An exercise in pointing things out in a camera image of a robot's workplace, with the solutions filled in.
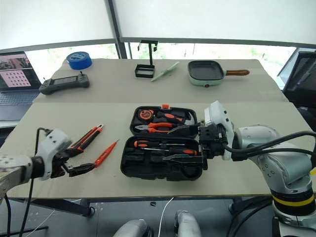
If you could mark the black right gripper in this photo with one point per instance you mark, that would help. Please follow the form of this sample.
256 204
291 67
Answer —
212 143

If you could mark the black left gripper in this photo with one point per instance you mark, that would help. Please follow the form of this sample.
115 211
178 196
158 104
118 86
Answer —
58 165

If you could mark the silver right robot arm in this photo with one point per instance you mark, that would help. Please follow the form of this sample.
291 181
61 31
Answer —
279 168

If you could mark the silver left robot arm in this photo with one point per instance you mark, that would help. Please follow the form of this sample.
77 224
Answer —
13 168

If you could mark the black plastic tool case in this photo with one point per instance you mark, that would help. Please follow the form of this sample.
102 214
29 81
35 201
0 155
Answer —
140 168

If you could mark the black orange long screwdriver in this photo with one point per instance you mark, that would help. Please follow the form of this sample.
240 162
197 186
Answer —
182 151

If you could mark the orange black utility knife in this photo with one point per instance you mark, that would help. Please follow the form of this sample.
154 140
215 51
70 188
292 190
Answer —
90 137

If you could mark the orange voltage tester pen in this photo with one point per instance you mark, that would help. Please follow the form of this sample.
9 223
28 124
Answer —
105 154

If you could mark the black orange claw hammer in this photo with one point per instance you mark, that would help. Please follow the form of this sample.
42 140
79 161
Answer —
170 116

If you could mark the orange black tape measure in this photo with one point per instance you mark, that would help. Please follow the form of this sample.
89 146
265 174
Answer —
145 115

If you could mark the green electric frying pan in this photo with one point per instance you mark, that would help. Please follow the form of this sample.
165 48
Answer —
206 74

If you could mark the light green sheathed knife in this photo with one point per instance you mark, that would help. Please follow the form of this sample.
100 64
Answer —
164 72

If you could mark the grey handheld remote controller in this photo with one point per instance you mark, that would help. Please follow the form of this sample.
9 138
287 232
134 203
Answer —
63 82

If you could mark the grey rounded robot leg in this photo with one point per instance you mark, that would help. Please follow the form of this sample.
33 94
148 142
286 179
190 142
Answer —
187 224
132 229

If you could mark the black metal hanger stand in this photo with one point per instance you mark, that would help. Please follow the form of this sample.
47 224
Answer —
145 70

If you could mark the blue tape roll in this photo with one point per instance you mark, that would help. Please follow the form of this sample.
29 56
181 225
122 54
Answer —
79 60

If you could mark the open laptop computer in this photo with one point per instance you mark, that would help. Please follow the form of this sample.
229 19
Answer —
16 81

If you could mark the black mesh office chair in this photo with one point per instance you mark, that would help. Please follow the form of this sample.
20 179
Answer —
300 74

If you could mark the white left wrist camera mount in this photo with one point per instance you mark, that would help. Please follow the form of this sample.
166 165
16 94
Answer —
50 144

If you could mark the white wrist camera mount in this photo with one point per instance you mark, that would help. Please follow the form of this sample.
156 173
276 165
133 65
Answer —
222 118
50 144

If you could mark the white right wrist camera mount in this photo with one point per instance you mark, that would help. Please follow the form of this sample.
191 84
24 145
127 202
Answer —
222 118

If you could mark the black table leg frame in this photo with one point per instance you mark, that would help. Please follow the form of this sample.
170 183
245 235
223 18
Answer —
61 206

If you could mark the dark window frame post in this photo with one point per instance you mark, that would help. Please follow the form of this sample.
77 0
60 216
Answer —
118 29

